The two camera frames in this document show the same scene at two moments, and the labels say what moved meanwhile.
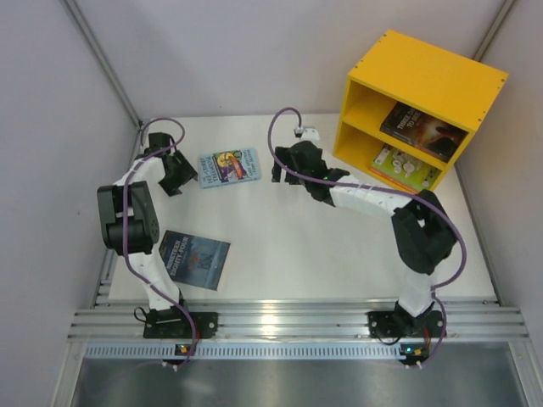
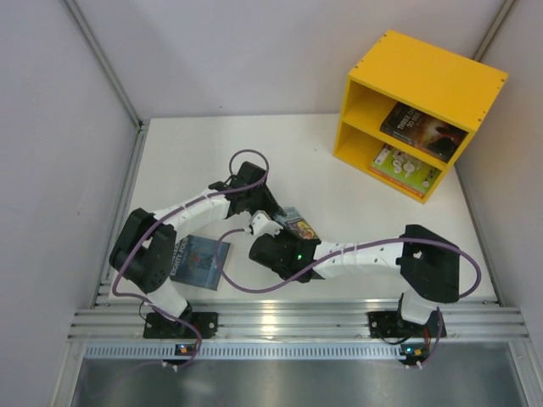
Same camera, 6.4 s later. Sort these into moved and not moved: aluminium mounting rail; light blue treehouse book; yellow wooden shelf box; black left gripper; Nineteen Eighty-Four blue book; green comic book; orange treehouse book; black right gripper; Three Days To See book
Moved: black right gripper; light blue treehouse book; black left gripper
Not moved: Nineteen Eighty-Four blue book; aluminium mounting rail; Three Days To See book; green comic book; yellow wooden shelf box; orange treehouse book
